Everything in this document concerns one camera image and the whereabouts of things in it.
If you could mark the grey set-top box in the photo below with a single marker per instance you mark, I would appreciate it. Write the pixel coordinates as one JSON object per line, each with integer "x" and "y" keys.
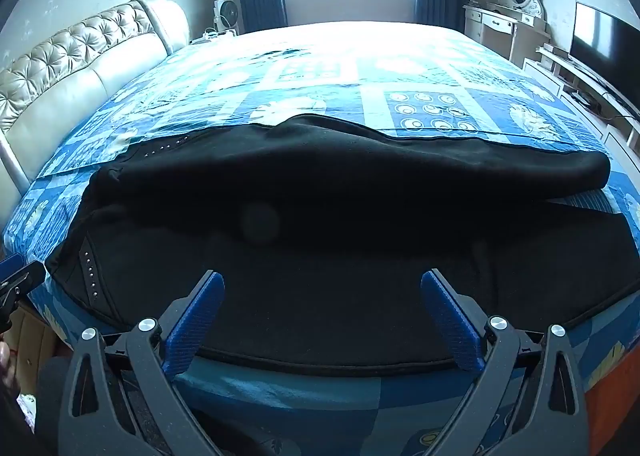
{"x": 555, "y": 50}

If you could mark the white box fan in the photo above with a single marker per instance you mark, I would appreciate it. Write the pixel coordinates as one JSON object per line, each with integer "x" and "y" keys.
{"x": 227, "y": 14}

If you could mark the black pants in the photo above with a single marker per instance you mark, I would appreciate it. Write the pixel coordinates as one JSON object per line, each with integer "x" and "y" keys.
{"x": 320, "y": 211}

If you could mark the black flat television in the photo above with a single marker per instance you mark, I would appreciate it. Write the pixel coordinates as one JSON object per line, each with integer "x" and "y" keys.
{"x": 602, "y": 48}

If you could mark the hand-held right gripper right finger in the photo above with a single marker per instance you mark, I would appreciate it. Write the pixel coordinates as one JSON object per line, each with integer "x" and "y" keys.
{"x": 452, "y": 321}

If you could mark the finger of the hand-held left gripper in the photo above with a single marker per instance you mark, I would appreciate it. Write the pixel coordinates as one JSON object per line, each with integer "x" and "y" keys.
{"x": 19, "y": 283}

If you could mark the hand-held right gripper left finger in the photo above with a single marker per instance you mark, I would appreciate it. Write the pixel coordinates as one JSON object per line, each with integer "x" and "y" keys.
{"x": 196, "y": 321}

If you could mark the beige tufted leather headboard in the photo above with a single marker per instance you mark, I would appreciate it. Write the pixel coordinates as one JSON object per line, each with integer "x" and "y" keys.
{"x": 75, "y": 65}

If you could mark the white television stand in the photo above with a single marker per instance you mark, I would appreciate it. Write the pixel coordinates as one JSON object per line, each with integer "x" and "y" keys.
{"x": 565, "y": 78}

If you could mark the white dressing table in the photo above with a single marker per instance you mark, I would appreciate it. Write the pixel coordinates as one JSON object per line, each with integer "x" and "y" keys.
{"x": 500, "y": 33}

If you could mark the person's leg in grey trousers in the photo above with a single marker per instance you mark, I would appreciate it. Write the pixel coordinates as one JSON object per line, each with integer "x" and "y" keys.
{"x": 50, "y": 396}

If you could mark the wooden bed frame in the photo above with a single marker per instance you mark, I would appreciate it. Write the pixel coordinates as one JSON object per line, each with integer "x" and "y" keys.
{"x": 35, "y": 333}

